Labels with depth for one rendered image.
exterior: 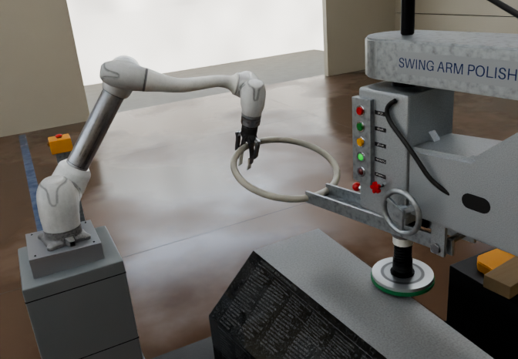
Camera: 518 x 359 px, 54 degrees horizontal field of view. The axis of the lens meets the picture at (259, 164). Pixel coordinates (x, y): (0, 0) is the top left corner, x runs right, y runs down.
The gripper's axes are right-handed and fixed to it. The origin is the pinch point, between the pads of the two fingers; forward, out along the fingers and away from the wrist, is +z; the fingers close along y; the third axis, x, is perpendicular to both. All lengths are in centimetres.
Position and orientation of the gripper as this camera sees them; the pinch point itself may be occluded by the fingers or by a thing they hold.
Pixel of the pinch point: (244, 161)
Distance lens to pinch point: 240.9
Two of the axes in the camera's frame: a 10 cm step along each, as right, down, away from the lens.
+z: -1.3, 8.3, 5.5
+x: 5.3, -4.1, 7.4
